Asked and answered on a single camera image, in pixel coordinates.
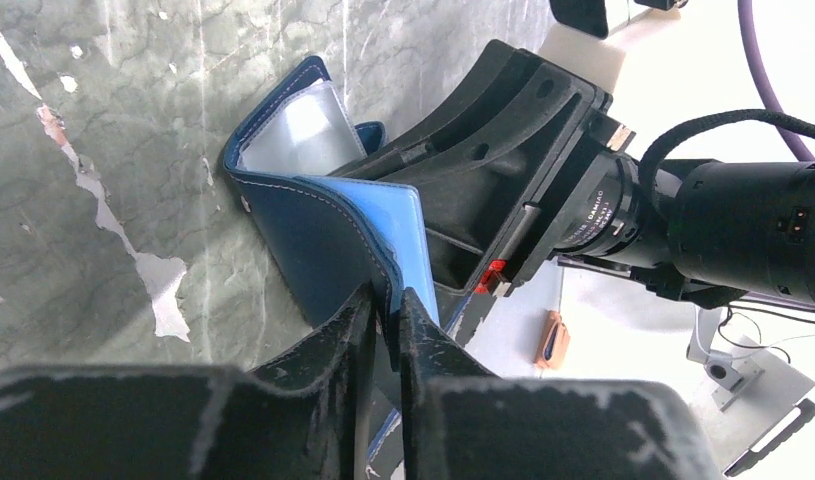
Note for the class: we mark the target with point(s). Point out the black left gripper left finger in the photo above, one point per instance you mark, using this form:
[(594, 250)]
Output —
[(303, 415)]

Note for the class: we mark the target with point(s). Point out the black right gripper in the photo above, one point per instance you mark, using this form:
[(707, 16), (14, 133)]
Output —
[(698, 231)]

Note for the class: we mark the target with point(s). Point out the blue leather card holder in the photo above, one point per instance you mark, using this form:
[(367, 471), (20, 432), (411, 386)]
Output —
[(328, 235)]

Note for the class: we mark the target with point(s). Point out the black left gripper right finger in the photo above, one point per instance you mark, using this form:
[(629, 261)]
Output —
[(460, 421)]

